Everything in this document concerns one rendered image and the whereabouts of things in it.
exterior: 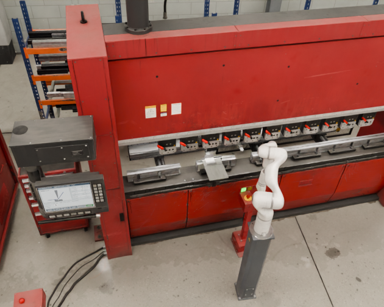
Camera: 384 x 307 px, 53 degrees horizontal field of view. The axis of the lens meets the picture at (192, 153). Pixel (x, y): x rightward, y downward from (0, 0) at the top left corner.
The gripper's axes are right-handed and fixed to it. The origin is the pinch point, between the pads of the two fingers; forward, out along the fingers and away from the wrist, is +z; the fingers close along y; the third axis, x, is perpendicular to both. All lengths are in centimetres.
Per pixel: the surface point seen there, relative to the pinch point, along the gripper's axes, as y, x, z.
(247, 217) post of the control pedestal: 2.5, -6.5, 33.9
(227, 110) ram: -42, -27, -70
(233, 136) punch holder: -39, -17, -40
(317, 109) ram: -38, 62, -59
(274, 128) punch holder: -38, 22, -43
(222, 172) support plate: -20.6, -30.8, -14.1
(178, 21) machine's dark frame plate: -70, -65, -140
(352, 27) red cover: -43, 68, -138
